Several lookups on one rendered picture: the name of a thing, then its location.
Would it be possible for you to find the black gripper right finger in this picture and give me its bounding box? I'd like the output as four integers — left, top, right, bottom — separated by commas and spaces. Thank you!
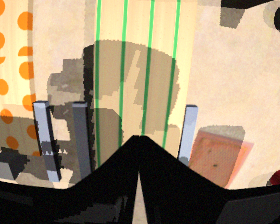
139, 136, 280, 224

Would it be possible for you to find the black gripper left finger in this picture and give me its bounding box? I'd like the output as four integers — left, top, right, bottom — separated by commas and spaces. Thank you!
0, 136, 141, 224

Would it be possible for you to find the small white cube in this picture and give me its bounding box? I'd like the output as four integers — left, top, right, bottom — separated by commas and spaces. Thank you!
0, 151, 25, 181

